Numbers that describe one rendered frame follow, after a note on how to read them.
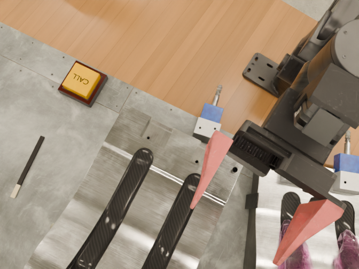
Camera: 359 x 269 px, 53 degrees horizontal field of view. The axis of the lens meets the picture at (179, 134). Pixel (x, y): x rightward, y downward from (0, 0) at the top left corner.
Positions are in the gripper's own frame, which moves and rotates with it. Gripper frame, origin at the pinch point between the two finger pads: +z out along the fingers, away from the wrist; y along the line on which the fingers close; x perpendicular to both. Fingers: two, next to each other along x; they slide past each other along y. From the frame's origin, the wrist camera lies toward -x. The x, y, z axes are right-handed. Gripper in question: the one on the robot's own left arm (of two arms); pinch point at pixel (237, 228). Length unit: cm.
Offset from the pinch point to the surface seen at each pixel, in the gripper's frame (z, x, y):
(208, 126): -17.8, 34.9, -9.4
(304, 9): -124, 122, -5
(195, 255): 5.1, 31.7, 1.6
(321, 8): -129, 122, 2
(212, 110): -21.7, 36.2, -10.8
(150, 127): -10.7, 33.9, -19.1
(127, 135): -6.4, 31.1, -21.3
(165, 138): -10.5, 33.9, -15.4
